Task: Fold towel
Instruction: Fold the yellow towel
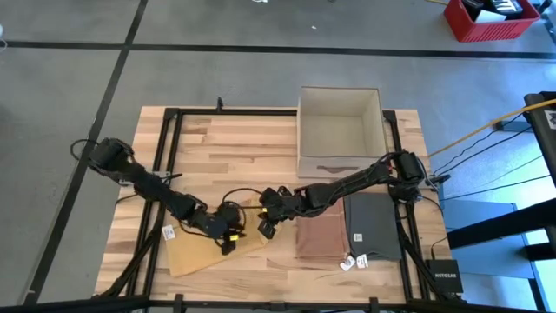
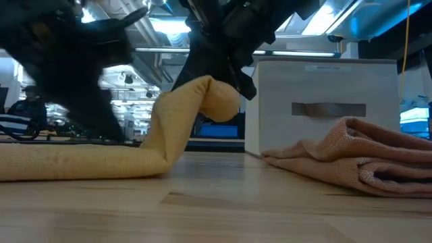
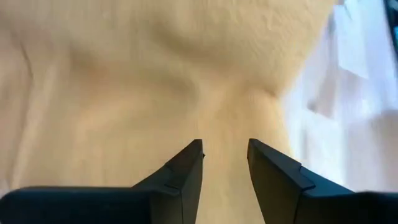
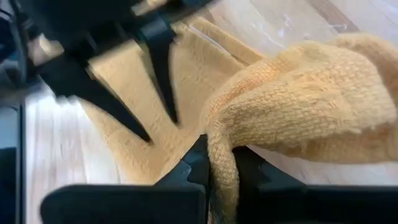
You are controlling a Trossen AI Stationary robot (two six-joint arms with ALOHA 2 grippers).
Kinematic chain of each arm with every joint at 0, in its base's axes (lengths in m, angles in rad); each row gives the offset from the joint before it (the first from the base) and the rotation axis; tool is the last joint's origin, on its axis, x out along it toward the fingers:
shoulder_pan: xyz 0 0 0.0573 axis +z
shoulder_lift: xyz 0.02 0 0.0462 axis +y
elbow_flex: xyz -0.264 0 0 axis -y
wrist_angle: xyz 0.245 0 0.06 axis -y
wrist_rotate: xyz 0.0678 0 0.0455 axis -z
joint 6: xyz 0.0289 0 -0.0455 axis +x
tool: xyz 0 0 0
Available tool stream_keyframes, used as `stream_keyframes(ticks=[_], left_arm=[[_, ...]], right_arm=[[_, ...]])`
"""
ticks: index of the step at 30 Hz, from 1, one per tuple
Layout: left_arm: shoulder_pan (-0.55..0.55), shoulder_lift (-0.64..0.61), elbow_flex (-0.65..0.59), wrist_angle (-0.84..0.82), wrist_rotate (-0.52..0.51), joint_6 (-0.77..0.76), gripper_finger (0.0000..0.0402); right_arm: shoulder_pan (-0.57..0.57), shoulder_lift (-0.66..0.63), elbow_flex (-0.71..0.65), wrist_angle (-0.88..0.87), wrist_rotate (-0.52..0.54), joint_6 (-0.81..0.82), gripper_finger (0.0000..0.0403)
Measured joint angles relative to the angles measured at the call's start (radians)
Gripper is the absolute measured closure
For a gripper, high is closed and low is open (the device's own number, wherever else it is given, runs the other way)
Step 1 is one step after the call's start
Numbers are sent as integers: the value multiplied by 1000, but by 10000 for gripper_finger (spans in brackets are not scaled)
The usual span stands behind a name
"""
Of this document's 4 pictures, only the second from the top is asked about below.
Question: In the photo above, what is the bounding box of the yellow towel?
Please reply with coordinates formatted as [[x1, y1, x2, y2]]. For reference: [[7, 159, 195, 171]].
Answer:
[[0, 74, 242, 183]]

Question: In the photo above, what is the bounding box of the beige fabric storage box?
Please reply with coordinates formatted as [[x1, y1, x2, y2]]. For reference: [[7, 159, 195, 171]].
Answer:
[[244, 55, 402, 157]]

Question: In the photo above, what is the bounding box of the yellow cable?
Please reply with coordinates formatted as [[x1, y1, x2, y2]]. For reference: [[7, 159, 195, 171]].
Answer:
[[400, 0, 411, 99]]

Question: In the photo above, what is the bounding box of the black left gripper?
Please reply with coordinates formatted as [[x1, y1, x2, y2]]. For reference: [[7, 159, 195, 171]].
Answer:
[[20, 5, 150, 143]]

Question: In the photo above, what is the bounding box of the blue plastic bin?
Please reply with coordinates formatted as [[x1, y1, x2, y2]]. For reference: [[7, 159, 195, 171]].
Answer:
[[194, 123, 239, 139]]

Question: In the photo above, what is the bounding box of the seated person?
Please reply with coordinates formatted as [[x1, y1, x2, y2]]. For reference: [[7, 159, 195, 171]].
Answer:
[[5, 85, 49, 130]]

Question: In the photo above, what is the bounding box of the pink towel with white lines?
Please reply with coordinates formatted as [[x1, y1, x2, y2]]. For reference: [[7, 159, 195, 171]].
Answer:
[[261, 116, 432, 199]]

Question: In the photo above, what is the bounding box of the blue white striped box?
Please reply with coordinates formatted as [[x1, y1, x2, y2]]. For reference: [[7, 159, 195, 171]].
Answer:
[[0, 113, 32, 134]]

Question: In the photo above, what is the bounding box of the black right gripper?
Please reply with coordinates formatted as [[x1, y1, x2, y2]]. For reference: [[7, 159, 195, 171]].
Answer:
[[171, 0, 281, 102]]

